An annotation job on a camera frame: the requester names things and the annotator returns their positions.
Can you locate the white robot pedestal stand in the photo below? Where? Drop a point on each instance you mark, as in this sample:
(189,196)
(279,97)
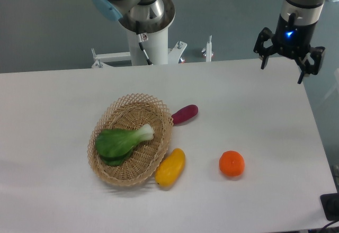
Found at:
(146,28)

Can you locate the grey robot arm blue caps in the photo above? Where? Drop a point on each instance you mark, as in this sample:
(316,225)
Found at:
(295,12)

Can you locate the black device at table edge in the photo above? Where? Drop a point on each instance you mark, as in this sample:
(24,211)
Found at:
(330,206)

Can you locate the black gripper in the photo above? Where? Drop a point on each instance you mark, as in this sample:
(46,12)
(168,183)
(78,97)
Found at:
(292,42)

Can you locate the green bok choy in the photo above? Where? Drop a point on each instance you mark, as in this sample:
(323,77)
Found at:
(114,146)

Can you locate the purple sweet potato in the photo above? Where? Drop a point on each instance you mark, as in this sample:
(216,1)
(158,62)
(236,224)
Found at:
(185,114)

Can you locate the yellow mango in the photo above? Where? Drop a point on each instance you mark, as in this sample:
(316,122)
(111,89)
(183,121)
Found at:
(170,168)

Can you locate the orange fruit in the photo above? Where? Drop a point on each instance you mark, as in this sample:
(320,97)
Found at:
(231,163)

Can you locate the woven wicker basket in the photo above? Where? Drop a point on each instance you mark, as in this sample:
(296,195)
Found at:
(130,113)

